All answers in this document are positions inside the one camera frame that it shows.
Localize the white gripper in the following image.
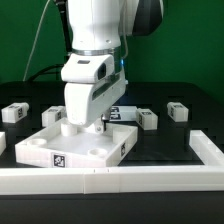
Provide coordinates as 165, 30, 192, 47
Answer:
64, 70, 126, 134

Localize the white square table top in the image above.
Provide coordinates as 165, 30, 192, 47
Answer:
15, 118, 138, 168

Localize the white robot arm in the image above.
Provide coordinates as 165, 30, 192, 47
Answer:
55, 0, 164, 133

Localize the white sheet with markers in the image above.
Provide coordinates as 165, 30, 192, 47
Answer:
110, 106, 137, 122

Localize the white U-shaped obstacle fence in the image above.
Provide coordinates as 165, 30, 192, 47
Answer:
0, 130, 224, 195

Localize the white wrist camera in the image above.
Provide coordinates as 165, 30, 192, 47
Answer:
61, 54, 114, 84

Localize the grey thin cable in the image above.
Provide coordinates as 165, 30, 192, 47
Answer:
22, 0, 52, 82

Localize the black cable bundle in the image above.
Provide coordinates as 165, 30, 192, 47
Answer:
26, 0, 73, 83

